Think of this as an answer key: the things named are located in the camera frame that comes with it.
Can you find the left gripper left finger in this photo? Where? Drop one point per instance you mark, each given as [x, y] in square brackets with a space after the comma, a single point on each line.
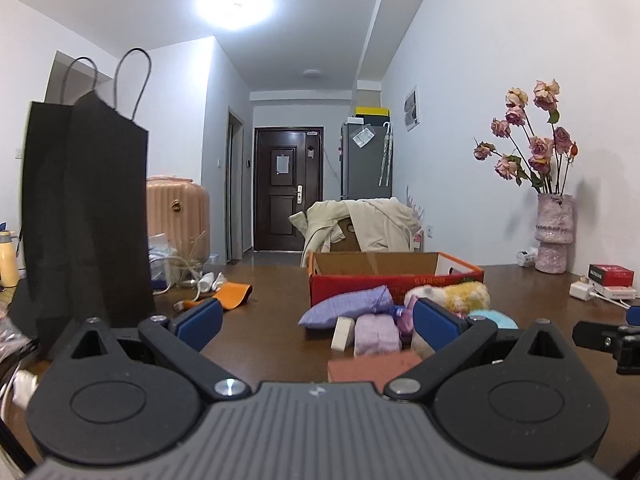
[177, 344]

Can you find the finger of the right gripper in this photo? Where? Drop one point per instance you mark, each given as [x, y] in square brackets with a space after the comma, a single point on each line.
[633, 316]

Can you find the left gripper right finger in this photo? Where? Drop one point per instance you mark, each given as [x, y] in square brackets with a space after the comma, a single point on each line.
[457, 343]

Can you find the white and yellow plush toy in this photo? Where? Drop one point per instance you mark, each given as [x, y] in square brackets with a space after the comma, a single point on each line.
[459, 299]

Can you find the purple satin bonnet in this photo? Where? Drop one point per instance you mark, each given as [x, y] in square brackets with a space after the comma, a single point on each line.
[403, 317]

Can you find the lavender knit pouch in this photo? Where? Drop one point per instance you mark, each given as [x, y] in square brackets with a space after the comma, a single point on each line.
[324, 315]

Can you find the white round sponge block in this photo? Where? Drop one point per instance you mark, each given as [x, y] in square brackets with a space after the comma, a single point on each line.
[344, 334]

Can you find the red and black small box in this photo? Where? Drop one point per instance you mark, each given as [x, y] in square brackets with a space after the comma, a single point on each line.
[610, 275]

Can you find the white power adapter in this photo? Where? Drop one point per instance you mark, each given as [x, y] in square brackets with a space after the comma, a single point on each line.
[583, 291]

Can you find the pink rectangular sponge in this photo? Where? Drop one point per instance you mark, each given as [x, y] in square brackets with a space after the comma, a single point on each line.
[379, 369]

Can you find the small white medicine bottle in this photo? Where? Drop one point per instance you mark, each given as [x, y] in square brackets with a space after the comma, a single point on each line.
[527, 258]

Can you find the pink textured ceramic vase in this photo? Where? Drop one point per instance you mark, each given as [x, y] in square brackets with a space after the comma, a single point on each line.
[554, 230]

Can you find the beige coat on chair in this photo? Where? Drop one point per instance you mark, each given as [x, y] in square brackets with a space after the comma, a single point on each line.
[380, 225]

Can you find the pink hard-shell suitcase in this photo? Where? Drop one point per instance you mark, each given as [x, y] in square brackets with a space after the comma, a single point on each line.
[178, 209]

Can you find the red cardboard fruit box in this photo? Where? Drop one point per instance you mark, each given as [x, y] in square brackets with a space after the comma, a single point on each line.
[335, 273]

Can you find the black paper shopping bag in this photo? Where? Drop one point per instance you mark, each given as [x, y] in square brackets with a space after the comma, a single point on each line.
[83, 210]

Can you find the dried pink rose bouquet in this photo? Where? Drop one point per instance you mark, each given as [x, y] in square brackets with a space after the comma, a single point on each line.
[541, 161]

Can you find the grey refrigerator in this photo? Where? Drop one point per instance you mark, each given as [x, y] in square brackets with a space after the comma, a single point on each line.
[366, 158]

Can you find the dark brown entrance door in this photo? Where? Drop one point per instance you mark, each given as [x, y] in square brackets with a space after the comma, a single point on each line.
[288, 178]

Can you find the yellow box on refrigerator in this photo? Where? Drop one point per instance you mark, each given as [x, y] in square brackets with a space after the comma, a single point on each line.
[372, 111]

